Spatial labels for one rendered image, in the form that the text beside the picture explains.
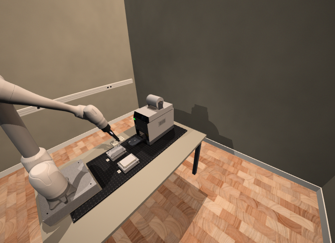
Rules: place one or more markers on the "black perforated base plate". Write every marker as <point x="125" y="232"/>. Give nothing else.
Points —
<point x="106" y="173"/>

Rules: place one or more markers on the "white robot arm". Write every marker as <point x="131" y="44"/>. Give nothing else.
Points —
<point x="44" y="176"/>

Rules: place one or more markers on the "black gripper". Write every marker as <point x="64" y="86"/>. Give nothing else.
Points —
<point x="110" y="132"/>

